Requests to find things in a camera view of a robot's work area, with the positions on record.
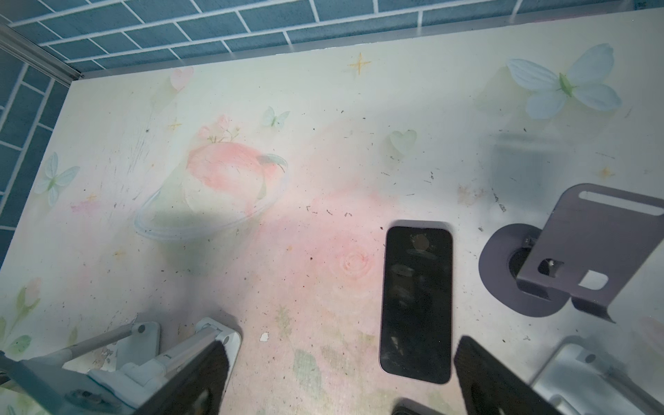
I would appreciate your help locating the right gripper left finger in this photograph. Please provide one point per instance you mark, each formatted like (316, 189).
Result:
(196, 389)

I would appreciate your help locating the white phone stand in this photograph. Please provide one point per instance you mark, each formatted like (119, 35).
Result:
(112, 373)

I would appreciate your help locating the grey round base phone stand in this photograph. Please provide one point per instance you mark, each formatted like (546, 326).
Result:
(595, 240)

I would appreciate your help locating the purple case phone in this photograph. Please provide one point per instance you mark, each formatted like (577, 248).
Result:
(416, 310)

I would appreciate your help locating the black phone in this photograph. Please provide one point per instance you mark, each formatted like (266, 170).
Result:
(410, 407)

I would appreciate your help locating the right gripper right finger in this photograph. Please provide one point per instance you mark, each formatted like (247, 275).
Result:
(488, 387)

